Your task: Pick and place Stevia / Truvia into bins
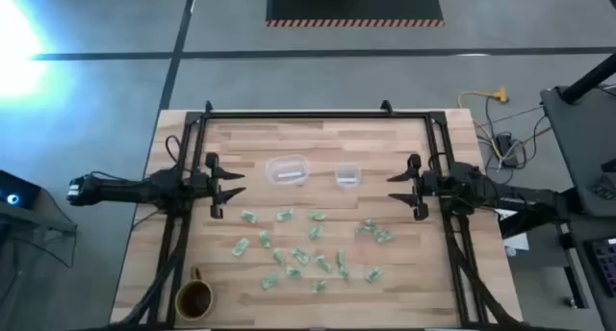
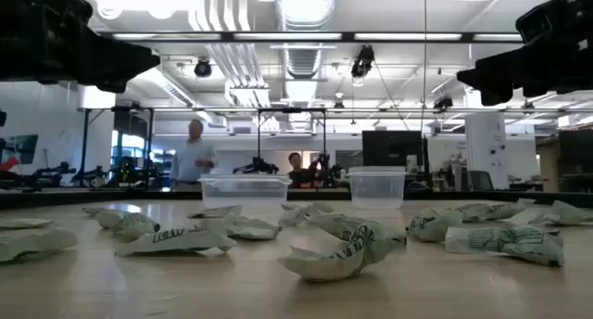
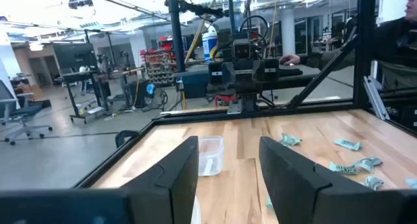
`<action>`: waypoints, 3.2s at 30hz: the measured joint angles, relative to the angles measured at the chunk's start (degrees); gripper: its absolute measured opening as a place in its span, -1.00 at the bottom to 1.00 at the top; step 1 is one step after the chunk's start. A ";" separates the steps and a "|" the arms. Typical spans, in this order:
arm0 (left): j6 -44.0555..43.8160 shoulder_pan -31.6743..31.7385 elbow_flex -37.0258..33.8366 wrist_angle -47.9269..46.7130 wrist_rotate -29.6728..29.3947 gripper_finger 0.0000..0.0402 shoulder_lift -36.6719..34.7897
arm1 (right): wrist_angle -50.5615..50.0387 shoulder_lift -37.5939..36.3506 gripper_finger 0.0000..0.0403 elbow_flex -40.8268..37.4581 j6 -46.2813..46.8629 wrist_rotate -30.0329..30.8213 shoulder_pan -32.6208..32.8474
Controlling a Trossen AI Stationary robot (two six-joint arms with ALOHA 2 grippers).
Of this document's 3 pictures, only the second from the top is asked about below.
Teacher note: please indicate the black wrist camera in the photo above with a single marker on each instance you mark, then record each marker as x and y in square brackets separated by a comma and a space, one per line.
[546, 17]
[65, 6]

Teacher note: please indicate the wooden cabinet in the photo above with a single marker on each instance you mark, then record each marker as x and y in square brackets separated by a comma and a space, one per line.
[549, 163]

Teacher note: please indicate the black ceiling-hung camera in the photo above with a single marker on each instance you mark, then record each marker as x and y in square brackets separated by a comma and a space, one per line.
[202, 67]
[362, 61]
[442, 103]

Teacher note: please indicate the black overhead beam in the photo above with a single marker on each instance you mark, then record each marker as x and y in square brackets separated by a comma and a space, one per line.
[227, 36]

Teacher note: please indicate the black background robot arm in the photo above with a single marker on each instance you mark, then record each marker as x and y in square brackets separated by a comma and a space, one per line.
[51, 173]
[324, 168]
[255, 166]

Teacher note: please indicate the black monitor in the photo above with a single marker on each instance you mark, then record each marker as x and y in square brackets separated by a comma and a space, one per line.
[393, 147]

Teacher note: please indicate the person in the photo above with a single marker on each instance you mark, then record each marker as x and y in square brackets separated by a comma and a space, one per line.
[296, 173]

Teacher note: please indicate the person's leg and shoe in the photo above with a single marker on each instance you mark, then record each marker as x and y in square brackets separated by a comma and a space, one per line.
[192, 159]

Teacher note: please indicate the white pillar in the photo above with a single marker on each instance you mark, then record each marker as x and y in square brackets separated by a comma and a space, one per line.
[486, 149]

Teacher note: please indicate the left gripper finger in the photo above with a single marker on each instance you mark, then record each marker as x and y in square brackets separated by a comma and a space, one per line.
[111, 59]
[154, 63]

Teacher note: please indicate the dark office chair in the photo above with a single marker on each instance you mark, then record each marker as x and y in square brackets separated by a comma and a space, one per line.
[477, 180]

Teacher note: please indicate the small clear plastic container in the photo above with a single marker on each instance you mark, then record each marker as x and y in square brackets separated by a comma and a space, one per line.
[377, 189]

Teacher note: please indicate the white bottle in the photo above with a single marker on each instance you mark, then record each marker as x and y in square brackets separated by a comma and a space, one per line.
[411, 163]

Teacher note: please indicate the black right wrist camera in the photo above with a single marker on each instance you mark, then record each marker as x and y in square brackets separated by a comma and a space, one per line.
[546, 17]

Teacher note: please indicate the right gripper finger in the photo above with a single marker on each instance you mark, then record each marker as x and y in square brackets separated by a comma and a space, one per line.
[502, 68]
[465, 78]

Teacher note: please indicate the green sweetener packet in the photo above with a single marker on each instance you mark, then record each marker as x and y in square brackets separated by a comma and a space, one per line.
[343, 259]
[294, 216]
[505, 242]
[433, 226]
[127, 226]
[533, 218]
[23, 223]
[32, 246]
[218, 212]
[574, 213]
[491, 211]
[320, 208]
[252, 228]
[176, 240]

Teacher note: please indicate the wide clear plastic container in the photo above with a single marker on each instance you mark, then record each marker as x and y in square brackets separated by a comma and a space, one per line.
[245, 189]

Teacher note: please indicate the dark wall picture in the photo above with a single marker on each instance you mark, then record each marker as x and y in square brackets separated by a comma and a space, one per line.
[21, 148]

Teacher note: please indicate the black background station frame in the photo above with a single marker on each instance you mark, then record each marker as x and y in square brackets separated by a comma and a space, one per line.
[85, 143]
[292, 110]

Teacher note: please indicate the dark monitor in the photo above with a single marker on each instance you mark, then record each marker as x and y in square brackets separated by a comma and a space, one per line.
[576, 147]

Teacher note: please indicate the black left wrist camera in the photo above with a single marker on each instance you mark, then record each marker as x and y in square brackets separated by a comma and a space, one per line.
[65, 6]

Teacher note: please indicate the silver ventilation duct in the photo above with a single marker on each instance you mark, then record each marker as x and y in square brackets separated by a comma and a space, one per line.
[303, 13]

